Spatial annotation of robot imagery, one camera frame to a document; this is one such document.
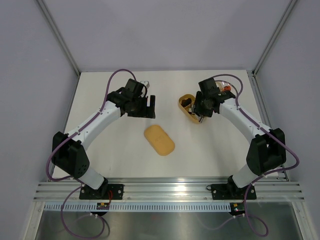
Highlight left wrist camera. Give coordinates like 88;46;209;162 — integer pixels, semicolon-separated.
140;81;150;89

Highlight orange spotted food piece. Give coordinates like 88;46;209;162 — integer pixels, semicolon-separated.
223;86;231;92

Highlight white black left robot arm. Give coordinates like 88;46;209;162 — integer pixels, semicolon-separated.
50;79;156;200

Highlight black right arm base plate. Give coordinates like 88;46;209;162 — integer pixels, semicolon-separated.
206;183;248;200

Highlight reflective metal front panel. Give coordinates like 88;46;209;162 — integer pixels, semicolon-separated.
34;202;303;240

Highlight aluminium corner post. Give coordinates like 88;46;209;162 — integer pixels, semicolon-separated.
34;0;81;78
252;0;299;77

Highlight aluminium rail frame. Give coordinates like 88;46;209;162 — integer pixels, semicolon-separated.
33;176;305;202

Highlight yellow lunch box lid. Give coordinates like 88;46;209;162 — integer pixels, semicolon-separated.
144;124;175;157

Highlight white patterned round plate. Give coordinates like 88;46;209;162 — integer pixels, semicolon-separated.
215;80;238;96

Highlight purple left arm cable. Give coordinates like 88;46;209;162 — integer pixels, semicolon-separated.
46;68;138;237

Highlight stainless steel food tongs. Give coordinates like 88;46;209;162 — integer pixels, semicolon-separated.
189;107;205;124

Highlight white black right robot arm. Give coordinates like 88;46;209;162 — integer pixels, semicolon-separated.
192;77;287;200

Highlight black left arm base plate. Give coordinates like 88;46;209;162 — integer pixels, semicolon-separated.
79;183;124;200

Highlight left aluminium corner post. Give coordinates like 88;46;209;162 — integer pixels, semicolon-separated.
34;0;81;78

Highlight slotted white cable duct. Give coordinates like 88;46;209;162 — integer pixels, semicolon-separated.
44;202;231;213

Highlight yellow lunch box base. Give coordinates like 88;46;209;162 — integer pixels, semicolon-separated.
178;94;197;124

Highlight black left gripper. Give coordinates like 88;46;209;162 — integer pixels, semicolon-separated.
128;94;155;119

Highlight right aluminium corner post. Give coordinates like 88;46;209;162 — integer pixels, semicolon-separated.
252;0;299;77

